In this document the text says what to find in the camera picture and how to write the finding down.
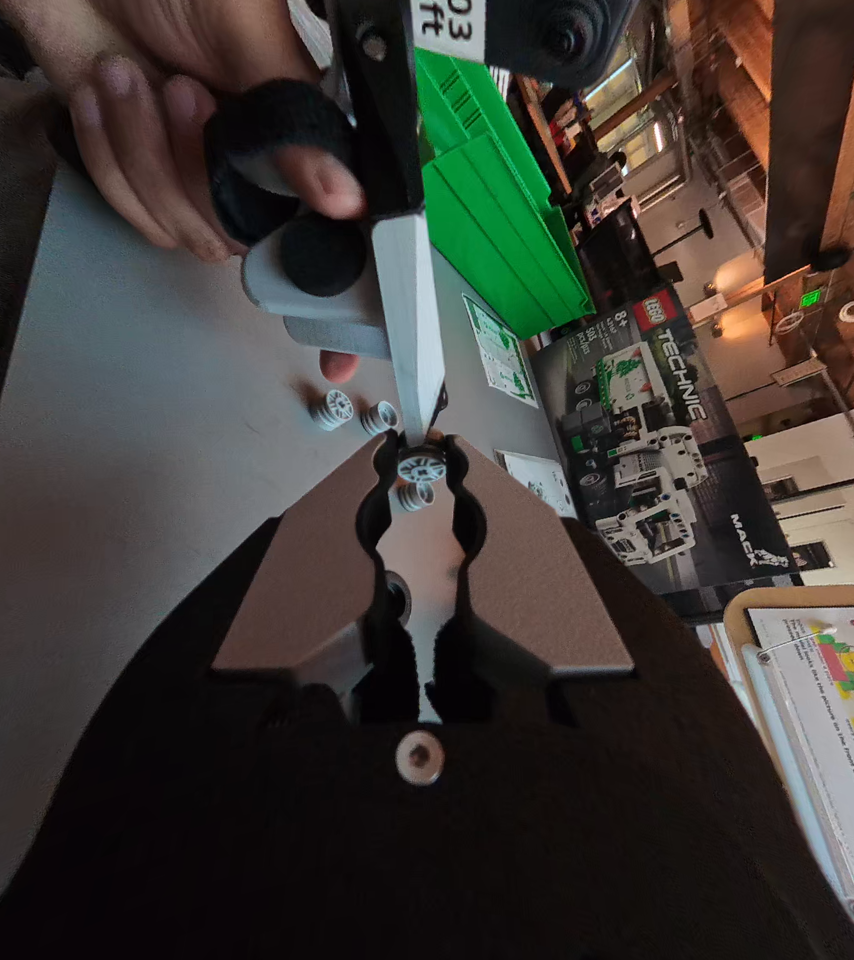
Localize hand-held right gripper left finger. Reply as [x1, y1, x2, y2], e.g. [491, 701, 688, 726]
[211, 433, 416, 721]

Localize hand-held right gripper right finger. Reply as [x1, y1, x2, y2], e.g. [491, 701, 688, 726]
[427, 433, 638, 725]

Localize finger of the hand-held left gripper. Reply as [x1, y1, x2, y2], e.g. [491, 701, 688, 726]
[370, 212, 449, 447]

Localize lego truck set box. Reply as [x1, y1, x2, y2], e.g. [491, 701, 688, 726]
[528, 285, 803, 624]

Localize person's left hand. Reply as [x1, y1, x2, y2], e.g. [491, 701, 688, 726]
[0, 0, 368, 385]

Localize green white instruction sheet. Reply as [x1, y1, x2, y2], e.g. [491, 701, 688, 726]
[461, 292, 540, 410]

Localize green plastic bin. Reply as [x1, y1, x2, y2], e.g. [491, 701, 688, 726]
[412, 48, 596, 340]

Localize black round bar table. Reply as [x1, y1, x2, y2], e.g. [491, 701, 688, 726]
[652, 208, 714, 260]

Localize wooden board with instructions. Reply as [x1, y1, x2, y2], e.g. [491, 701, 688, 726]
[723, 585, 854, 935]

